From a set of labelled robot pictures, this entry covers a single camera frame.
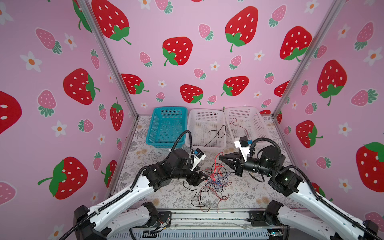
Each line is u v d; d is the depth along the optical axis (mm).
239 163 554
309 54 854
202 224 731
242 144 534
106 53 837
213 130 1106
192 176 609
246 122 1170
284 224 615
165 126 1143
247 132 1104
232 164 579
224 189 837
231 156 579
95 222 392
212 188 832
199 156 615
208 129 1113
